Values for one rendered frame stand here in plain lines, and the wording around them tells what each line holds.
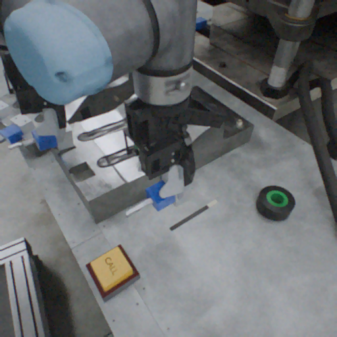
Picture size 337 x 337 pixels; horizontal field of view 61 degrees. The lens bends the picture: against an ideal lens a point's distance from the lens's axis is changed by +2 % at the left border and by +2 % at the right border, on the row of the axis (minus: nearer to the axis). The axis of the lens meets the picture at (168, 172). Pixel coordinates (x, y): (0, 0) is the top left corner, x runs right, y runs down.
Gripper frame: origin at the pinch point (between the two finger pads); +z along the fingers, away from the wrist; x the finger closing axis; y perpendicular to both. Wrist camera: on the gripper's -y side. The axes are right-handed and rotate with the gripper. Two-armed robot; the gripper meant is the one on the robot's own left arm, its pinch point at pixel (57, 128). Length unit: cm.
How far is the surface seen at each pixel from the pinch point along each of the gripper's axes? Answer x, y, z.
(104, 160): 10.5, -6.6, 3.5
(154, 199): 29.5, -6.6, -5.3
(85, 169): 8.9, -2.5, 6.4
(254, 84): -2, -75, 6
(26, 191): -66, 3, 106
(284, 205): 42, -35, 0
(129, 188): 19.7, -8.1, 4.3
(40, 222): -40, 4, 103
